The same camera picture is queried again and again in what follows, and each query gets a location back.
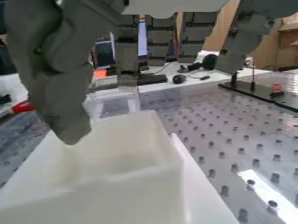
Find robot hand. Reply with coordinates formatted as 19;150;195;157
5;0;298;146

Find computer screen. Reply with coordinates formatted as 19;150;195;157
94;24;150;69

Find clear box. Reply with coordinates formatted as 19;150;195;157
82;74;298;224

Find black keyboard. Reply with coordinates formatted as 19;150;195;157
138;73;170;86

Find black mouse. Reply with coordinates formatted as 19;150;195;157
172;74;190;85

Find black headphones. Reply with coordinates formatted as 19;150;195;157
200;53;220;71

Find small white box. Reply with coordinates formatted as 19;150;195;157
0;109;244;224

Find thin stick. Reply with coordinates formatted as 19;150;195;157
229;70;240;90

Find black plate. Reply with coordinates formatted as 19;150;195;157
219;79;298;113

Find small red object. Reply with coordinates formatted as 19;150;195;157
271;83;285;95

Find cardboard box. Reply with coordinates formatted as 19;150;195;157
245;14;298;72

